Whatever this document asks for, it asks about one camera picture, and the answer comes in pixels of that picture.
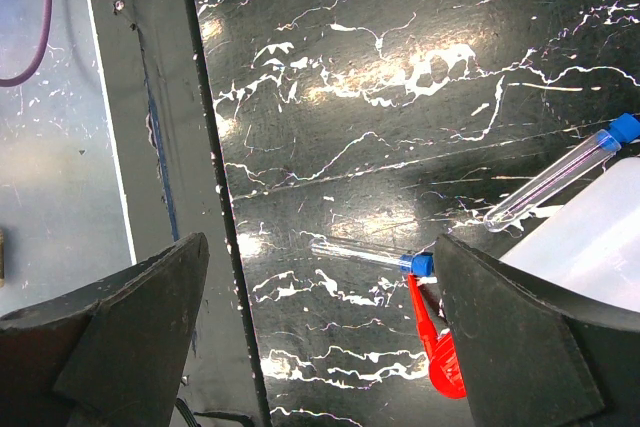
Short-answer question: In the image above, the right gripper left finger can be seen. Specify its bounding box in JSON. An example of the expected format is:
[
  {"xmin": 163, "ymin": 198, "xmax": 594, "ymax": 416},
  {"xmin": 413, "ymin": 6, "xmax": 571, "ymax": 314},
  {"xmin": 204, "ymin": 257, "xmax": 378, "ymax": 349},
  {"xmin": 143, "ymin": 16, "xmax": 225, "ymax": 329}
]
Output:
[{"xmin": 1, "ymin": 233, "xmax": 209, "ymax": 426}]

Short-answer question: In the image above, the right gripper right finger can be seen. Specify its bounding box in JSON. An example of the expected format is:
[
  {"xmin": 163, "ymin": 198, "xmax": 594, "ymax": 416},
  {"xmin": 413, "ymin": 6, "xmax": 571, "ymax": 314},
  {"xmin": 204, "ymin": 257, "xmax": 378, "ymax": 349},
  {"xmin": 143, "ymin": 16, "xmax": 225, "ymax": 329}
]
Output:
[{"xmin": 434, "ymin": 234, "xmax": 639, "ymax": 426}]

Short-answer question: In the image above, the blue capped test tube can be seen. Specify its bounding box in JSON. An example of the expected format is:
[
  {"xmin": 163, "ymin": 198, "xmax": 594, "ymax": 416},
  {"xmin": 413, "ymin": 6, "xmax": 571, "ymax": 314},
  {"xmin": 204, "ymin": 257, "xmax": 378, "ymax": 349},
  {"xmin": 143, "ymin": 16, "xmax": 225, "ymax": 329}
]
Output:
[
  {"xmin": 309, "ymin": 237, "xmax": 434, "ymax": 277},
  {"xmin": 483, "ymin": 113, "xmax": 639, "ymax": 232}
]

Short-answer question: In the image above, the white wash bottle red cap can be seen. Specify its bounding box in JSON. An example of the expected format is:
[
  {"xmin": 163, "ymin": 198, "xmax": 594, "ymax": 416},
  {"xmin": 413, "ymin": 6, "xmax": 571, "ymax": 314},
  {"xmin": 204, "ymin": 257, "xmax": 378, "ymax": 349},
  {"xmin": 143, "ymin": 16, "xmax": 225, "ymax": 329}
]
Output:
[{"xmin": 407, "ymin": 157, "xmax": 639, "ymax": 399}]

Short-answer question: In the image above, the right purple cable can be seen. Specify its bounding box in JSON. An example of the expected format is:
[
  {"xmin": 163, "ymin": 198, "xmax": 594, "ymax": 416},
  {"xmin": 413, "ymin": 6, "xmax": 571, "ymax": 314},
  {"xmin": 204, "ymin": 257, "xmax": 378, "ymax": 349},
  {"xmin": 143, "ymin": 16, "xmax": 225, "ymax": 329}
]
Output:
[{"xmin": 0, "ymin": 0, "xmax": 55, "ymax": 88}]

